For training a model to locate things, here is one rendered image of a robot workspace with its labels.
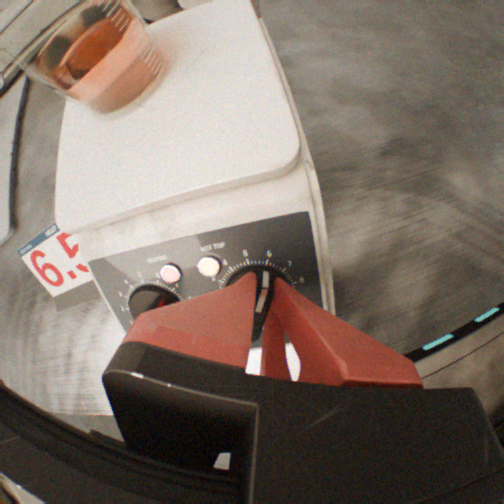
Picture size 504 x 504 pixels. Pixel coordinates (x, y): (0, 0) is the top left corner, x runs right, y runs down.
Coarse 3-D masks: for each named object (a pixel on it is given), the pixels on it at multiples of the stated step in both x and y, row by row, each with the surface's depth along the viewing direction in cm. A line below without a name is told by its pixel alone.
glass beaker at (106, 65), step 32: (32, 0) 4; (64, 0) 4; (96, 0) 5; (128, 0) 6; (0, 32) 4; (32, 32) 4; (64, 32) 5; (96, 32) 6; (128, 32) 7; (32, 64) 5; (64, 64) 6; (96, 64) 7; (128, 64) 8; (160, 64) 9; (64, 96) 8; (96, 96) 8; (128, 96) 9
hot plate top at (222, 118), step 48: (240, 0) 10; (192, 48) 10; (240, 48) 9; (192, 96) 9; (240, 96) 9; (96, 144) 10; (144, 144) 10; (192, 144) 9; (240, 144) 9; (288, 144) 9; (96, 192) 10; (144, 192) 10; (192, 192) 9
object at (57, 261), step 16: (48, 240) 17; (64, 240) 17; (32, 256) 18; (48, 256) 18; (64, 256) 18; (80, 256) 18; (48, 272) 19; (64, 272) 19; (80, 272) 19; (48, 288) 20
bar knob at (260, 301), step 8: (240, 272) 12; (256, 272) 12; (264, 272) 11; (272, 272) 12; (232, 280) 12; (264, 280) 11; (272, 280) 11; (256, 288) 10; (264, 288) 10; (272, 288) 11; (256, 296) 10; (264, 296) 10; (272, 296) 10; (256, 304) 11; (264, 304) 11; (256, 312) 11; (264, 312) 11; (256, 320) 11; (264, 320) 11; (256, 328) 11; (256, 336) 11
